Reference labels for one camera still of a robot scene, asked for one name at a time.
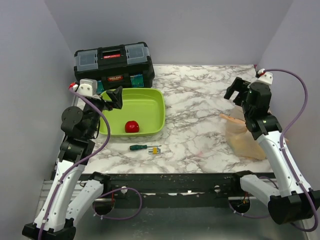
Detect translucent orange plastic bag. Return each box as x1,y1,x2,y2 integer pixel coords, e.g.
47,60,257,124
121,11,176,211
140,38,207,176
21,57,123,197
219,106,266,161

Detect green plastic basin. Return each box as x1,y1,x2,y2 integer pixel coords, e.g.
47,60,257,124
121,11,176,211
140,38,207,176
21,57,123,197
103,88,166,138

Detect small yellow metal connector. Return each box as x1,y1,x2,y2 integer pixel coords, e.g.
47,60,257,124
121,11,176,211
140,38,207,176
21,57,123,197
148,147,161,155

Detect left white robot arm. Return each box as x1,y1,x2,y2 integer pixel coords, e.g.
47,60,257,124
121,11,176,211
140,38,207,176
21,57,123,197
22,86,123,240

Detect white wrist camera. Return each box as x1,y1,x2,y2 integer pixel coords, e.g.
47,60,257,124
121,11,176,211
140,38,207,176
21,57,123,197
69,78,98,97
256,68,273,86

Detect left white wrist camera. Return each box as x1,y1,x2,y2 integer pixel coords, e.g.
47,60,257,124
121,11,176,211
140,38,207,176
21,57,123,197
69,78,98,97

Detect green handled screwdriver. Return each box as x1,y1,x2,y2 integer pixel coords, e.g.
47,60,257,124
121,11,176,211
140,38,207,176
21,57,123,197
129,144,161,151

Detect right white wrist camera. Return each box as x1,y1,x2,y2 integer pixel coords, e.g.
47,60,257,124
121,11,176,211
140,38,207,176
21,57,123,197
256,68,273,86

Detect red fake pomegranate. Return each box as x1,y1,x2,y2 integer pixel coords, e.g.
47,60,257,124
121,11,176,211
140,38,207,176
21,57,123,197
124,120,140,133

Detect black plastic toolbox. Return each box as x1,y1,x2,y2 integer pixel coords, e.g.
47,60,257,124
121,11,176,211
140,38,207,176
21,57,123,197
74,42,155,94

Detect black metal base rail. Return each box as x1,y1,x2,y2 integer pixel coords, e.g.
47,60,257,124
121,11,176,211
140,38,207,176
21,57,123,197
89,173,248,212

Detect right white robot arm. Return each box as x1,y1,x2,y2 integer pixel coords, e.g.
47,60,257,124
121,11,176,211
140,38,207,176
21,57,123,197
224,77,320,225

